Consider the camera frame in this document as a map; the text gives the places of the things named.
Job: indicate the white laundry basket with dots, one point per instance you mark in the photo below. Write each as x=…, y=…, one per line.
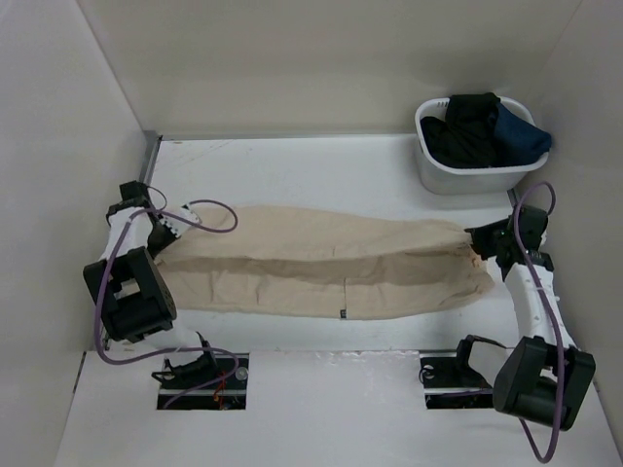
x=443, y=180

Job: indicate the navy blue trousers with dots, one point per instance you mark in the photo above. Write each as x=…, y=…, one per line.
x=516, y=141

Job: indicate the black trousers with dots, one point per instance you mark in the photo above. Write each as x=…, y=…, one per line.
x=464, y=139

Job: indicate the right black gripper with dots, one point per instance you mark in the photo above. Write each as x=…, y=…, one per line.
x=478, y=236

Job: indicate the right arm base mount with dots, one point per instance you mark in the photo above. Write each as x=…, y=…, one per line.
x=449, y=385

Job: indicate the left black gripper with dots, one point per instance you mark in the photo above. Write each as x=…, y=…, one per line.
x=170, y=238

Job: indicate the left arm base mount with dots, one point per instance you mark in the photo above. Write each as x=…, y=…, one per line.
x=229, y=384

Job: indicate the beige trousers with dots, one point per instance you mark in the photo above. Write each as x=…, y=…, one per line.
x=303, y=262

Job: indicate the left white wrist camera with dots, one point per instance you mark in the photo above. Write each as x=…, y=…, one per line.
x=180, y=219

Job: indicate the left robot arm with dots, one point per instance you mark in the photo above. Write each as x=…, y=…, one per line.
x=176, y=336

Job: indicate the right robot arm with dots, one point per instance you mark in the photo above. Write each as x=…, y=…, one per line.
x=544, y=378

